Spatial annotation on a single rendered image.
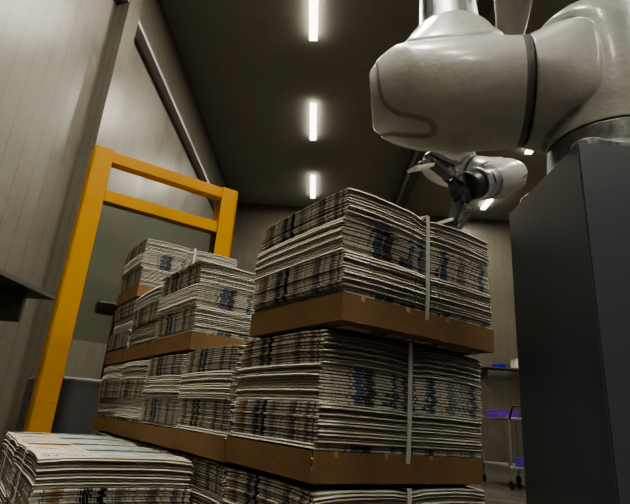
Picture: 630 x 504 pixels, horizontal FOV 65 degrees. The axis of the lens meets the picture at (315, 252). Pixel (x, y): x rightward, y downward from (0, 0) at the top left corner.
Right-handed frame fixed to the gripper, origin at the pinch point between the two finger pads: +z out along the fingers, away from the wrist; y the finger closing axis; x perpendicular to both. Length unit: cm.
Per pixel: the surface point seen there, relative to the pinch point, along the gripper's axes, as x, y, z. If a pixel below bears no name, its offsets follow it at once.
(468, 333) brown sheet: -13.7, 28.2, 17.7
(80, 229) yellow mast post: 159, -43, 34
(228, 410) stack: 20, 29, 52
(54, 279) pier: 447, -65, -2
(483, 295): -13.7, 23.2, 9.9
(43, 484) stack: 30, 29, 84
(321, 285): -9.2, 11.3, 43.0
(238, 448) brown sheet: 13, 35, 55
